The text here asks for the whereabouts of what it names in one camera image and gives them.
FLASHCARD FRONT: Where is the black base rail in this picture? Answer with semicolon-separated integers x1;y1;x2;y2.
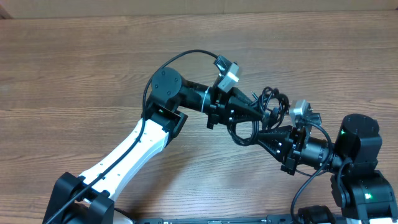
133;214;354;224

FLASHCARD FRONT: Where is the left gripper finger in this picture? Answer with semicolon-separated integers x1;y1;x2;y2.
228;101;267;125
228;87;253;108

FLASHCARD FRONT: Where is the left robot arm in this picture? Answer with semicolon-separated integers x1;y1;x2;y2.
43;67;266;223

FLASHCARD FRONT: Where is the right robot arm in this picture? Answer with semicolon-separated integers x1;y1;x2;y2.
255;113;397;223

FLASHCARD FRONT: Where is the black cable bundle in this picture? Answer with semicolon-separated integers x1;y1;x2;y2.
226;86;291;147

